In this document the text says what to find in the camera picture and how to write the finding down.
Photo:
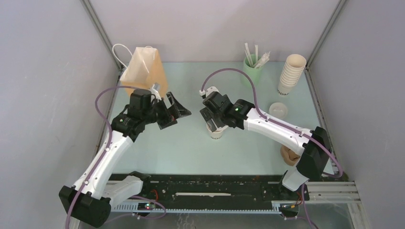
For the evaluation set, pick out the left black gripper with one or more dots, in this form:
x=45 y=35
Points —
x=175 y=111

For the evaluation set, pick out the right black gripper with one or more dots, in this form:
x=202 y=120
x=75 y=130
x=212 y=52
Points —
x=207 y=117

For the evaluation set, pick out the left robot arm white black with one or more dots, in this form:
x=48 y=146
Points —
x=88 y=199

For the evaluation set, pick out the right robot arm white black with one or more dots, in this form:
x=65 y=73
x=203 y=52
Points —
x=308 y=144

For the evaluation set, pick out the brown paper takeout bag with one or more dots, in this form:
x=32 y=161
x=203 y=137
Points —
x=145 y=70

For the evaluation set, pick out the green straw holder cup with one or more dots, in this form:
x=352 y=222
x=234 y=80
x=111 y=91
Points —
x=253 y=73

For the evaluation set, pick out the stack of white plastic lids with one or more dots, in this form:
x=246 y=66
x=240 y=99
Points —
x=278 y=110

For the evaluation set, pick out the wrapped straw leftmost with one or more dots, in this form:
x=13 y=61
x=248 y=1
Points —
x=248 y=55

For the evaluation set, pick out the brown pulp cup carrier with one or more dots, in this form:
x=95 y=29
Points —
x=289 y=156

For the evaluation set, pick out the stack of white paper cups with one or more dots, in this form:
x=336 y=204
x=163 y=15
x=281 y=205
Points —
x=291 y=73

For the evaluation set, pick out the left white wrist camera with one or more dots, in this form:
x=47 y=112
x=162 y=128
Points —
x=155 y=91

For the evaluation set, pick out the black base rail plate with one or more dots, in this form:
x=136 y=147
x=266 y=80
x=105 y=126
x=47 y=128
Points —
x=231 y=192

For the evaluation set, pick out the white cable duct strip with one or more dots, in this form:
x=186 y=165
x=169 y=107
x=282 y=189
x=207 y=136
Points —
x=144 y=207

